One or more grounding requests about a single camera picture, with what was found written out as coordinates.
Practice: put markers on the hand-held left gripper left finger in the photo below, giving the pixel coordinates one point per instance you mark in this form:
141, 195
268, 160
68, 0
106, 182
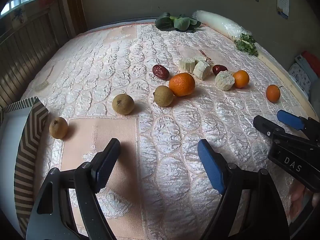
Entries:
105, 165

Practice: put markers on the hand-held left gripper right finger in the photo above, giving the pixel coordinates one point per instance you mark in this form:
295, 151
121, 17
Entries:
210, 165

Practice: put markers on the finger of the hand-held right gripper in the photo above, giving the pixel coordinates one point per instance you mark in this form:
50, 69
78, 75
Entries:
265, 127
290, 120

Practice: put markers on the small orange with stem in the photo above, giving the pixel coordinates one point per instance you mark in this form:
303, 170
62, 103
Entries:
273, 93

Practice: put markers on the brown longan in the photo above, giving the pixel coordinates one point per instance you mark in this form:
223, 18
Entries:
123, 104
58, 127
163, 95

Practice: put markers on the striped cardboard box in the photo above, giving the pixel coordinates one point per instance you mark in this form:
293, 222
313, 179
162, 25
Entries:
27, 140

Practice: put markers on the large orange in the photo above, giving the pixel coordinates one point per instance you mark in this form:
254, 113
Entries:
182, 84

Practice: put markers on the red date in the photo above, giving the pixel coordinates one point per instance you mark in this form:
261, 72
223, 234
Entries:
160, 71
220, 69

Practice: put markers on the person's right hand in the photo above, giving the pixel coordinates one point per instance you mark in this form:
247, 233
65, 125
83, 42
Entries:
300, 197

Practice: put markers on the floral patterned fabric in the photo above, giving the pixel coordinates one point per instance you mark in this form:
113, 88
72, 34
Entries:
298, 76

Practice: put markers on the red cloth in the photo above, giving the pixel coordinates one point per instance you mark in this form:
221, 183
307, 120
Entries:
312, 60

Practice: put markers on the green coriander bunch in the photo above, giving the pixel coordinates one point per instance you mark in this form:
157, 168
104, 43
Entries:
246, 43

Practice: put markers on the plastic-wrapped white radish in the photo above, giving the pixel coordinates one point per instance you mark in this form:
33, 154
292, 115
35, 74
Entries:
220, 23

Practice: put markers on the green bok choy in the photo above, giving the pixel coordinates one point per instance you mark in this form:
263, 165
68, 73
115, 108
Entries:
180, 23

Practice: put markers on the floral wall picture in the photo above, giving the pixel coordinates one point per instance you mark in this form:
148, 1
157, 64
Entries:
18, 15

